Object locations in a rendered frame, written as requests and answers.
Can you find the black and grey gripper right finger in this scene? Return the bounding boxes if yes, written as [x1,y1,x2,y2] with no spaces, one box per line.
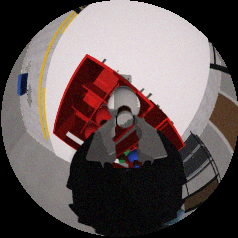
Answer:
[133,115,187,185]

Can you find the red crate with dividers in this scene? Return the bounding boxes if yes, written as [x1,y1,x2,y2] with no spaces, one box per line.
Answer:
[112,100,185,168]
[53,54,154,150]

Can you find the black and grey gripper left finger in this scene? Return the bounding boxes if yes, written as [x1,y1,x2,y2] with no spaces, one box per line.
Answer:
[66,115,117,190]

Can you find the green bottle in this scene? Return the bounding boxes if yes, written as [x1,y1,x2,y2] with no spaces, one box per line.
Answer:
[119,148,131,163]

